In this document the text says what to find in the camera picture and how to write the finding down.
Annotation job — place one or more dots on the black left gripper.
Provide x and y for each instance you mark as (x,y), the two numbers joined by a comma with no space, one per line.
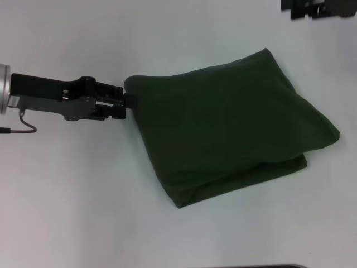
(55,95)

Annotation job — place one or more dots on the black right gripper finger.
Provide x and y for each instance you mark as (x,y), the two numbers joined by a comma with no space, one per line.
(309,12)
(304,3)

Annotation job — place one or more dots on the dark green FREE t-shirt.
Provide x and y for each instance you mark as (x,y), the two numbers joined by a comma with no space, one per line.
(223,125)

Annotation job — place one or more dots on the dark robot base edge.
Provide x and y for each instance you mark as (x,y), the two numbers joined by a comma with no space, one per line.
(284,266)

